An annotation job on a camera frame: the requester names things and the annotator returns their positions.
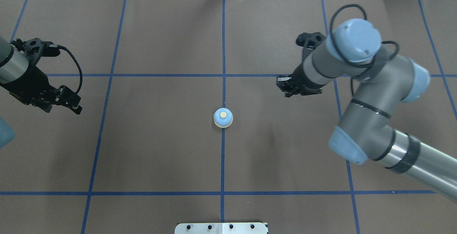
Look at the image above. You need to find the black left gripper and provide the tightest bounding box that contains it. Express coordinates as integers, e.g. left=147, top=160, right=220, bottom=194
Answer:
left=1, top=66, right=83, bottom=115

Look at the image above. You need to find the brown paper table cover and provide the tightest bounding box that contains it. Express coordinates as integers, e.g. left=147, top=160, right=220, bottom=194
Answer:
left=1, top=0, right=456, bottom=234

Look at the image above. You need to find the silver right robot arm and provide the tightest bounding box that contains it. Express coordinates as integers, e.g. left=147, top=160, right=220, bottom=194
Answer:
left=276, top=19, right=456, bottom=202

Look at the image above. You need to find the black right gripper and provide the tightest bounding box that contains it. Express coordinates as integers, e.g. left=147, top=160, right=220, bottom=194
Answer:
left=276, top=65, right=323, bottom=98

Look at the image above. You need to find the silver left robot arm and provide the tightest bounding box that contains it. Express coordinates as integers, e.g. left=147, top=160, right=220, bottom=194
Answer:
left=0, top=38, right=82, bottom=115

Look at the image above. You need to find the white pedestal column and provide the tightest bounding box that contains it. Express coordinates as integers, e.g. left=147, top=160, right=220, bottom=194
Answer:
left=174, top=222, right=269, bottom=234

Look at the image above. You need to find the blue call bell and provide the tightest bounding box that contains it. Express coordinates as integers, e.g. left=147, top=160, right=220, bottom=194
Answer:
left=213, top=108, right=233, bottom=128

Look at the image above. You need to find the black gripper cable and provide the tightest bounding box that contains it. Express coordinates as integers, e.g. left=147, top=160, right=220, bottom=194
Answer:
left=57, top=45, right=83, bottom=95
left=328, top=4, right=400, bottom=97

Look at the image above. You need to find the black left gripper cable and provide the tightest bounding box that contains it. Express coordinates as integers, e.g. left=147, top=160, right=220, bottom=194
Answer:
left=57, top=45, right=83, bottom=95

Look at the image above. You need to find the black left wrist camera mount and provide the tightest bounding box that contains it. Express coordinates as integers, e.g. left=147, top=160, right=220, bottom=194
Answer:
left=10, top=38, right=61, bottom=67

